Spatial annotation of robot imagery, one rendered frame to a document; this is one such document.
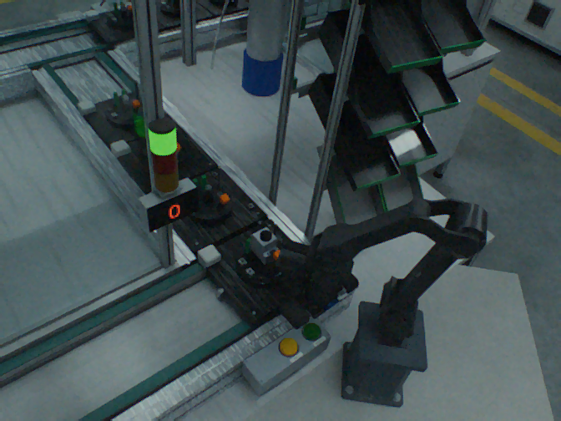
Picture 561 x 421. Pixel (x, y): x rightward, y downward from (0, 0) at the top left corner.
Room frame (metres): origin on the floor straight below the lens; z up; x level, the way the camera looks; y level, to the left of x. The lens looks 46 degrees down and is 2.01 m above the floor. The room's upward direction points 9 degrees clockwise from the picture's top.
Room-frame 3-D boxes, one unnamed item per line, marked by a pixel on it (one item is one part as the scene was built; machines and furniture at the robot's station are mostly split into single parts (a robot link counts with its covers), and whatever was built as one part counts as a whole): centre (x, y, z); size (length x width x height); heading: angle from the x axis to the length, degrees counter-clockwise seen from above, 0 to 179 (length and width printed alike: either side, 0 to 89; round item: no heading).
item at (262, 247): (0.81, 0.04, 1.06); 0.08 x 0.04 x 0.07; 45
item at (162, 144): (0.75, 0.25, 1.38); 0.05 x 0.05 x 0.05
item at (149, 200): (0.75, 0.25, 1.29); 0.12 x 0.05 x 0.25; 135
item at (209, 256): (0.80, 0.17, 0.97); 0.05 x 0.05 x 0.04; 45
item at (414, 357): (0.60, -0.28, 0.96); 0.15 x 0.15 x 0.20; 89
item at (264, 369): (0.59, -0.06, 0.93); 0.21 x 0.07 x 0.06; 135
